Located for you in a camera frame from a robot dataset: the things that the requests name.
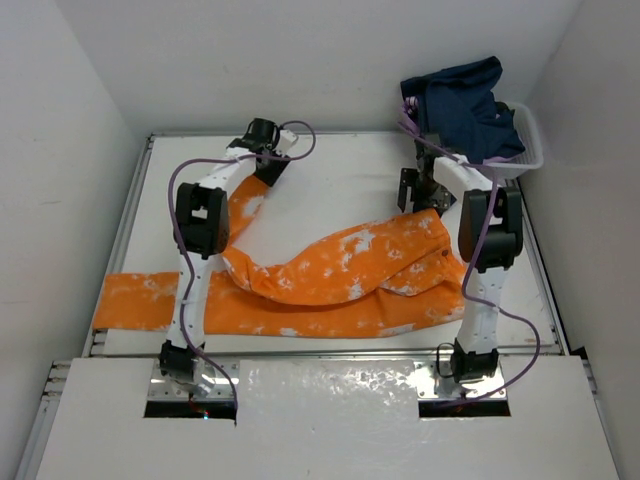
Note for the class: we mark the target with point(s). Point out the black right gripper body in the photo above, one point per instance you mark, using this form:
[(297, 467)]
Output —
[(424, 190)]

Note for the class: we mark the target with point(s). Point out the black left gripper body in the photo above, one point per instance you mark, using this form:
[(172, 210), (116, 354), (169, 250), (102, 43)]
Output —
[(269, 173)]

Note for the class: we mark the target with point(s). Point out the orange tie-dye trousers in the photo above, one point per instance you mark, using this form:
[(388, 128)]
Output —
[(374, 280)]

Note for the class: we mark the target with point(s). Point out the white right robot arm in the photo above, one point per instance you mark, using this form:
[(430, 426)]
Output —
[(490, 238)]

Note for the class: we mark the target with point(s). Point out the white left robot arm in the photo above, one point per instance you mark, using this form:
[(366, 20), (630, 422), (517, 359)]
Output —
[(198, 201)]

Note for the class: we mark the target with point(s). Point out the dark navy blue trousers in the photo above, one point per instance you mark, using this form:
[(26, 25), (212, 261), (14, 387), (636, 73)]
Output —
[(458, 105)]

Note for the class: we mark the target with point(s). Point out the white plastic laundry basket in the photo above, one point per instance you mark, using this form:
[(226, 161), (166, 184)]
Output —
[(501, 169)]

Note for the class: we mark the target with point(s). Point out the lilac garment in basket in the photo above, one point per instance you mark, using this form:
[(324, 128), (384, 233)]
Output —
[(410, 114)]

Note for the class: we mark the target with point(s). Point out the white front cover panel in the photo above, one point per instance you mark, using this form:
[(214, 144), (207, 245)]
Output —
[(304, 419)]

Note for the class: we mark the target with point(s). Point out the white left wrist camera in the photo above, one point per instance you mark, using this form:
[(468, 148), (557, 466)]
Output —
[(286, 141)]

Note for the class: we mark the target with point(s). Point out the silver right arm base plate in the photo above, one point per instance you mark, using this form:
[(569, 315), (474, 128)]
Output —
[(432, 386)]

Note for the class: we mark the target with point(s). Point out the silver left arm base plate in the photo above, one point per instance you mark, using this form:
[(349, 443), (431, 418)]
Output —
[(209, 384)]

